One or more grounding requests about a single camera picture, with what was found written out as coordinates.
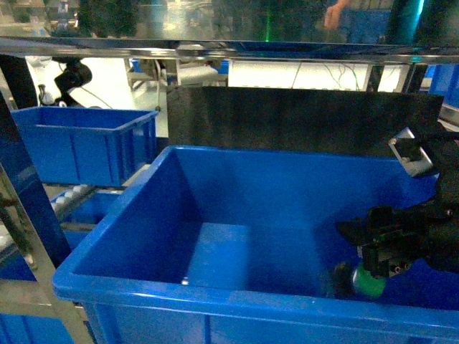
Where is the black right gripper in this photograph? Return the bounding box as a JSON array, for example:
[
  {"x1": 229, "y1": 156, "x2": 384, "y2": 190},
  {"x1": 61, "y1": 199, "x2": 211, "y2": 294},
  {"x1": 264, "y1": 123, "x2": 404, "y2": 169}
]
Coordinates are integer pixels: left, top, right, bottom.
[{"x1": 336, "y1": 130, "x2": 458, "y2": 278}]

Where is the green push button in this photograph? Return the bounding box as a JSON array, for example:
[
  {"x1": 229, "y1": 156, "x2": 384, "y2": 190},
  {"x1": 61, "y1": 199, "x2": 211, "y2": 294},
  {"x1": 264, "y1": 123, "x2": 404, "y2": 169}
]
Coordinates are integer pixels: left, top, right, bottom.
[{"x1": 331, "y1": 262, "x2": 386, "y2": 299}]

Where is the black back panel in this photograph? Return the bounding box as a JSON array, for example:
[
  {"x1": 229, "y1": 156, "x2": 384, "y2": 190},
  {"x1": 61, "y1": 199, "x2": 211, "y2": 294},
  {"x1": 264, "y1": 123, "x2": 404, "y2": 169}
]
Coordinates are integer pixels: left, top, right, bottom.
[{"x1": 166, "y1": 86, "x2": 443, "y2": 157}]

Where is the big open blue bin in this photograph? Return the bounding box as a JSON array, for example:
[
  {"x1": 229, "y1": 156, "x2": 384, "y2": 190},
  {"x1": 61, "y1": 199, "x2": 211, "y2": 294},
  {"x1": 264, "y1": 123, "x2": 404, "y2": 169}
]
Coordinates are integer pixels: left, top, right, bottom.
[{"x1": 52, "y1": 146, "x2": 458, "y2": 343}]

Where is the blue bin behind left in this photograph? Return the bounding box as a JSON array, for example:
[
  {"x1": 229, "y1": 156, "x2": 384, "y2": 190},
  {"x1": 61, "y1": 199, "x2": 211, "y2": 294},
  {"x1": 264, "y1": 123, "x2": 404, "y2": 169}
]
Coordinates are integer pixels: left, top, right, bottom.
[{"x1": 12, "y1": 107, "x2": 158, "y2": 187}]

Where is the perforated steel rack upright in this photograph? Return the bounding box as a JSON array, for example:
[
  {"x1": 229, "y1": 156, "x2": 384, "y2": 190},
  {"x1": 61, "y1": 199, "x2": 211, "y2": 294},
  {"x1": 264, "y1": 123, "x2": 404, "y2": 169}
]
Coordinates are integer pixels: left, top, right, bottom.
[{"x1": 1, "y1": 99, "x2": 94, "y2": 343}]

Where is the upper steel shelf rail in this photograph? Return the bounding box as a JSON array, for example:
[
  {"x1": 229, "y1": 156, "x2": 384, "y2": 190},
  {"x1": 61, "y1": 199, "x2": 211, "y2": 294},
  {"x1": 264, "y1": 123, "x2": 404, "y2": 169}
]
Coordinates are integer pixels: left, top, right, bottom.
[{"x1": 1, "y1": 36, "x2": 458, "y2": 65}]

